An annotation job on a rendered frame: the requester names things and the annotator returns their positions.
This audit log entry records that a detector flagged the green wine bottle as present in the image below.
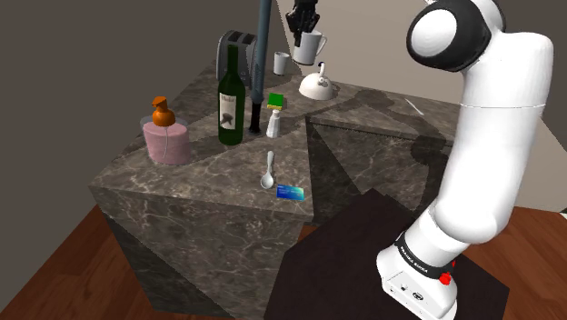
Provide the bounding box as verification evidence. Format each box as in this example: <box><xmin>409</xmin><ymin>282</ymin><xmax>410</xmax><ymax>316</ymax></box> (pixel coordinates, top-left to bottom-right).
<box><xmin>217</xmin><ymin>44</ymin><xmax>247</xmax><ymax>147</ymax></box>

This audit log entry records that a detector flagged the blue card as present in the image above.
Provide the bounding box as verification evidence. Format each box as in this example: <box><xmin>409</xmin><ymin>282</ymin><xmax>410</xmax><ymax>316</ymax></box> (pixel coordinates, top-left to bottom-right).
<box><xmin>275</xmin><ymin>184</ymin><xmax>306</xmax><ymax>203</ymax></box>

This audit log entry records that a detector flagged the grey toaster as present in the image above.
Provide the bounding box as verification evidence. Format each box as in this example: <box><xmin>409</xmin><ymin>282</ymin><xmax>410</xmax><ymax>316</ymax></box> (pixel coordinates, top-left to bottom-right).
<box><xmin>215</xmin><ymin>29</ymin><xmax>259</xmax><ymax>88</ymax></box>

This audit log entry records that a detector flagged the white dome kettle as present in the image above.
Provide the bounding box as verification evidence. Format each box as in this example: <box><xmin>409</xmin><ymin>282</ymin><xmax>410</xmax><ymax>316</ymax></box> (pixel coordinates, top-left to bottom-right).
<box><xmin>297</xmin><ymin>61</ymin><xmax>336</xmax><ymax>102</ymax></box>

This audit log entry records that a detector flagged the dark robot stand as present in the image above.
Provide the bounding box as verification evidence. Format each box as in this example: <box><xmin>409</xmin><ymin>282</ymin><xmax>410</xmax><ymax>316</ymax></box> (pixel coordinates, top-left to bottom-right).
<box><xmin>264</xmin><ymin>187</ymin><xmax>511</xmax><ymax>320</ymax></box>

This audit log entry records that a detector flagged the thin white stick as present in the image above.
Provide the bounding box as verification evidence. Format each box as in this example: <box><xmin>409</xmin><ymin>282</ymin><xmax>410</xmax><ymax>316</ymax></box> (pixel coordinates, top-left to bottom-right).
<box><xmin>403</xmin><ymin>97</ymin><xmax>425</xmax><ymax>116</ymax></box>

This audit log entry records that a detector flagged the green yellow sponge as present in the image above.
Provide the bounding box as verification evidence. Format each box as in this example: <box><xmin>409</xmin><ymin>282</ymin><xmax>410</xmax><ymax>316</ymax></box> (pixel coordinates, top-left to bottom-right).
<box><xmin>266</xmin><ymin>92</ymin><xmax>285</xmax><ymax>112</ymax></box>

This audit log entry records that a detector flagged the white spoon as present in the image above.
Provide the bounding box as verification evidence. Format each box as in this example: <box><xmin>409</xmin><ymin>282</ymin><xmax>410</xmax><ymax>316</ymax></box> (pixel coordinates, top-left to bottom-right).
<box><xmin>259</xmin><ymin>150</ymin><xmax>277</xmax><ymax>191</ymax></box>

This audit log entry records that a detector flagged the pink soap dispenser orange pump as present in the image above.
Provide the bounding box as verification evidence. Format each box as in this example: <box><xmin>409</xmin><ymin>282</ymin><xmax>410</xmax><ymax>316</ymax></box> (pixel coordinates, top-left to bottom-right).
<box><xmin>140</xmin><ymin>95</ymin><xmax>193</xmax><ymax>166</ymax></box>

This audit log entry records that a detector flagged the white mug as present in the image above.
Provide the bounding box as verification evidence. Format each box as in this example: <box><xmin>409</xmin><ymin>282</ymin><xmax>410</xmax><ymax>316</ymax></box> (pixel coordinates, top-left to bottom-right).
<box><xmin>293</xmin><ymin>29</ymin><xmax>328</xmax><ymax>67</ymax></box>

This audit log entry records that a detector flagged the white salt shaker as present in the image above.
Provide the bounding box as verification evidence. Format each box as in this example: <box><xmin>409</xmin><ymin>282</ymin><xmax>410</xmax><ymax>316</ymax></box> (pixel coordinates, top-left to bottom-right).
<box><xmin>265</xmin><ymin>108</ymin><xmax>283</xmax><ymax>139</ymax></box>

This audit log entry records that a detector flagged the small white cup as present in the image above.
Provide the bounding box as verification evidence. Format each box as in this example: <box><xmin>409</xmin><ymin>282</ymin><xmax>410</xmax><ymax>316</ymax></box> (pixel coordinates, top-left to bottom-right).
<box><xmin>273</xmin><ymin>50</ymin><xmax>292</xmax><ymax>76</ymax></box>

